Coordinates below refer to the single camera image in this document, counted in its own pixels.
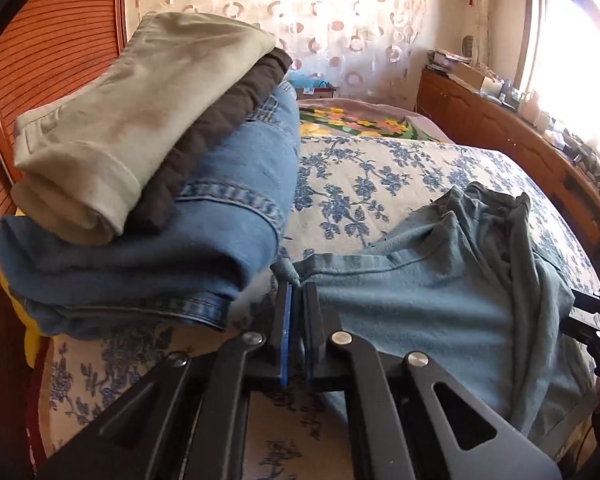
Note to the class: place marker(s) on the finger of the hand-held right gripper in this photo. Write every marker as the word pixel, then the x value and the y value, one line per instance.
pixel 587 322

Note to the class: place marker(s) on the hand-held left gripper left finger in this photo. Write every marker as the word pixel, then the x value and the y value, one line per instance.
pixel 282 330

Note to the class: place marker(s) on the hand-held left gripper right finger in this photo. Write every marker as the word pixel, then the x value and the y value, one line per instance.
pixel 312 330

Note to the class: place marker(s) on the black folded pants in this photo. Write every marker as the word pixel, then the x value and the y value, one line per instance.
pixel 220 120

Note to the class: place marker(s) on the olive grey folded pants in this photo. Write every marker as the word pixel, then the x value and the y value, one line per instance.
pixel 130 110

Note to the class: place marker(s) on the dark blue folded jeans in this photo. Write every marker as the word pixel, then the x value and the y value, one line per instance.
pixel 130 310

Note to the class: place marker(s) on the blue floral blanket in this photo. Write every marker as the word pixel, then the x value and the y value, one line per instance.
pixel 380 170

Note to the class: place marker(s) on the clutter of small countertop items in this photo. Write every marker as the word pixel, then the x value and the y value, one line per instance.
pixel 545 120

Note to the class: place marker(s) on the colourful floral bedsheet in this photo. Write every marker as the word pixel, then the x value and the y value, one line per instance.
pixel 350 122

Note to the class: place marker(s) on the wooden sideboard cabinet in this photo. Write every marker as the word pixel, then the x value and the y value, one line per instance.
pixel 480 125

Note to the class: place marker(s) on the small cardboard box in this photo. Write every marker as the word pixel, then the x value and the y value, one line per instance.
pixel 322 92

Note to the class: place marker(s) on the blue plastic bag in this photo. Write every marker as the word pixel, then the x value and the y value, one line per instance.
pixel 307 80

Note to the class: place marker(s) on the yellow cushion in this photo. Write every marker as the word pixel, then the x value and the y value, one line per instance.
pixel 17 320

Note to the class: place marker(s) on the tan cardboard box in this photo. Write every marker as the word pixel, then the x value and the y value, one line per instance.
pixel 472 77

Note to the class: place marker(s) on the window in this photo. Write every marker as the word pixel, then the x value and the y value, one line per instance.
pixel 575 50

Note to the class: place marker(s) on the sheer circle-patterned curtain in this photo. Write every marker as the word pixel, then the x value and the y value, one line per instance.
pixel 305 15

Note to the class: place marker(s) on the wooden slatted wardrobe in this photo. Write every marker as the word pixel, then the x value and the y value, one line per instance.
pixel 55 35

